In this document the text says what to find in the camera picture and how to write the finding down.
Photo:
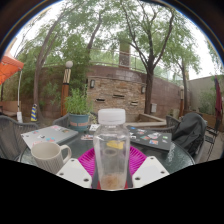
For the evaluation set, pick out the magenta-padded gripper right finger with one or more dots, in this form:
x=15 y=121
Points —
x=151 y=170

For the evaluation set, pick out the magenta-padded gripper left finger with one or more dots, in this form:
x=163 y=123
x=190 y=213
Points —
x=75 y=171

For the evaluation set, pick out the clear plastic bottle white cap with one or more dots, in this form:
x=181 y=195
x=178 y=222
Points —
x=111 y=156

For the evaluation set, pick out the beige ribbed mug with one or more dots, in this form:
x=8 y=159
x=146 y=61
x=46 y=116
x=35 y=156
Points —
x=48 y=156

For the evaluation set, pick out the blue printed card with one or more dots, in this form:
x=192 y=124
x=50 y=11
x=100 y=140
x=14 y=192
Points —
x=87 y=137

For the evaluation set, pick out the white printed booklet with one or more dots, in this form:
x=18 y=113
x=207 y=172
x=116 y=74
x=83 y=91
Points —
x=93 y=127

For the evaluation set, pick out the silver laptop with stickers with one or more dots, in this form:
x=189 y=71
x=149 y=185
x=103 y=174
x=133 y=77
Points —
x=43 y=135

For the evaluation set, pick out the green plant in blue pot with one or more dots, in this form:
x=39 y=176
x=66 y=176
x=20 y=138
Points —
x=79 y=121

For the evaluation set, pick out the black backpack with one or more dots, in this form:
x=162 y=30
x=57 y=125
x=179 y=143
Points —
x=190 y=131

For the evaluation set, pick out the blue yellow striped cone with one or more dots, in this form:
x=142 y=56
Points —
x=34 y=113

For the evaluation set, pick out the leaning thin-trunked tree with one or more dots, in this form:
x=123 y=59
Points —
x=36 y=86

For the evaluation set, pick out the closed maroon patio umbrella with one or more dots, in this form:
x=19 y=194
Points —
x=218 y=100

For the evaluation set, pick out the orange canopy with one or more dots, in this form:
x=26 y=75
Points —
x=10 y=68

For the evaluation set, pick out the grey wall box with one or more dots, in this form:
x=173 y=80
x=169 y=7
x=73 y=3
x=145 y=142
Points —
x=154 y=107

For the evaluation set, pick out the wooden lamp post white globe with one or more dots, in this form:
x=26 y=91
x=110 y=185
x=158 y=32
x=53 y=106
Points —
x=65 y=96
x=181 y=101

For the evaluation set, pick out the black wall lantern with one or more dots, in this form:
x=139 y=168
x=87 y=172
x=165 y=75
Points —
x=92 y=83
x=143 y=89

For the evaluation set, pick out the slender tree by wall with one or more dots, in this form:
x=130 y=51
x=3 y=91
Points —
x=185 y=86

